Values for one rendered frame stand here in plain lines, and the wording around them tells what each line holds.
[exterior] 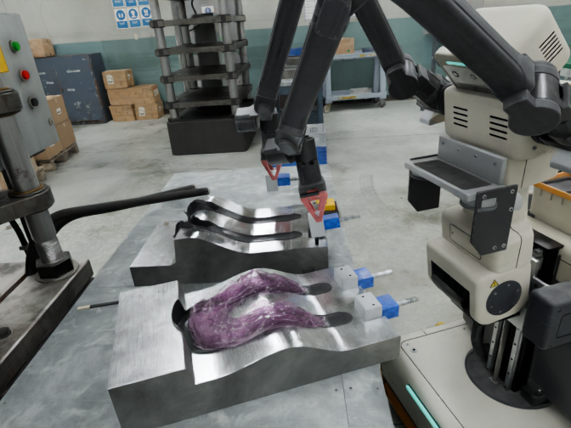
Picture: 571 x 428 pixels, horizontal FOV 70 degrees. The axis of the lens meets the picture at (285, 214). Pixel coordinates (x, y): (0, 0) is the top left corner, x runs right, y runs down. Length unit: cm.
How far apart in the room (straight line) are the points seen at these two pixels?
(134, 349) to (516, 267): 88
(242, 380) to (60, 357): 42
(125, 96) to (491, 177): 709
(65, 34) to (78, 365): 773
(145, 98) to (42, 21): 213
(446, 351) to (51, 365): 124
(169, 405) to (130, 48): 746
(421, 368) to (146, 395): 106
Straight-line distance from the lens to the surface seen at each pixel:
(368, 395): 78
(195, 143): 508
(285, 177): 129
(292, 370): 76
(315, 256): 101
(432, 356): 162
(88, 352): 98
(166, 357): 73
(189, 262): 105
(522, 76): 77
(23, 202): 121
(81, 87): 786
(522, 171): 107
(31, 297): 128
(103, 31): 813
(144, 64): 792
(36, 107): 153
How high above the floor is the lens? 139
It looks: 25 degrees down
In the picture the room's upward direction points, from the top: 4 degrees counter-clockwise
